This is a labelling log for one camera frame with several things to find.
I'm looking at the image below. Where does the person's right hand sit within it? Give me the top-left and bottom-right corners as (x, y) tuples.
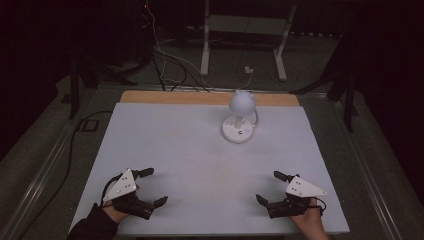
(289, 197), (330, 240)

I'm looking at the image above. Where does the right hand-held gripper black cable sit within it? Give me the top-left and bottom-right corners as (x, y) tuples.
(308, 196), (327, 216)

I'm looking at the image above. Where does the person's left hand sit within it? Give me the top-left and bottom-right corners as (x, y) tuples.
(101, 203), (130, 224)

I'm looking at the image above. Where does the left hand-held gripper black cable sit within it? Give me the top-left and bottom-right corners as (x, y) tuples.
(99, 173), (124, 207)

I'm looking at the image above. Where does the black floor cable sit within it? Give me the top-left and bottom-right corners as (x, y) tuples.
(16, 110), (114, 240)

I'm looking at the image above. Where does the white desk lamp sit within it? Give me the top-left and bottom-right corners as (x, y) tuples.
(221, 89), (258, 145)

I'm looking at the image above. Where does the black tripod stand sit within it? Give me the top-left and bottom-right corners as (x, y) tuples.
(289, 33), (364, 133)
(61, 49), (139, 120)

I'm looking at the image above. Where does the white table mat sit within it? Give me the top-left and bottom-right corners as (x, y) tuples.
(69, 101), (351, 236)

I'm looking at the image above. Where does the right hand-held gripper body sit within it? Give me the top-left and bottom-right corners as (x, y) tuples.
(266, 173), (329, 220)

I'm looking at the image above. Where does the hand-held gripper black cable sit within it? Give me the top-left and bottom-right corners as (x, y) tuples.
(99, 173), (124, 207)
(308, 196), (327, 216)

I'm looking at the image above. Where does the white metal stand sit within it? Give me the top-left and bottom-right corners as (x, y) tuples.
(199, 0), (298, 82)

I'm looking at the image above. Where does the bundle of black cables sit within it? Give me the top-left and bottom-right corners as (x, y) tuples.
(149, 46), (211, 93)

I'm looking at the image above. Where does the white floor cable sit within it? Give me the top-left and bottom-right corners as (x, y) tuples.
(144, 0), (253, 90)

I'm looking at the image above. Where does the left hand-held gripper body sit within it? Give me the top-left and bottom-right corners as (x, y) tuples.
(102, 168), (156, 221)

